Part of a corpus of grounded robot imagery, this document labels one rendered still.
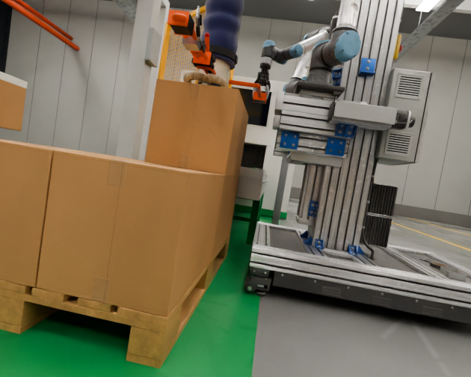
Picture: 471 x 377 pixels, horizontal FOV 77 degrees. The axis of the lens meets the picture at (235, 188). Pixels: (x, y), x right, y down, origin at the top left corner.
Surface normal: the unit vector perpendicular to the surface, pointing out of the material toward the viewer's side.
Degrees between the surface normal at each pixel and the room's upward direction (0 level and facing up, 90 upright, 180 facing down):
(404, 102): 90
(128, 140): 90
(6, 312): 90
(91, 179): 90
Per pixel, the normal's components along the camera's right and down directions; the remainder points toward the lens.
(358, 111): -0.11, 0.04
